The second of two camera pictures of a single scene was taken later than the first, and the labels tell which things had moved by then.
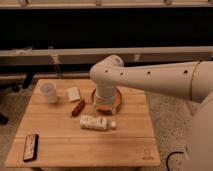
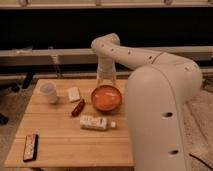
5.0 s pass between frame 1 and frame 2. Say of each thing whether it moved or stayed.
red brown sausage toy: stayed
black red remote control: stayed
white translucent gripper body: moved
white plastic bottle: stayed
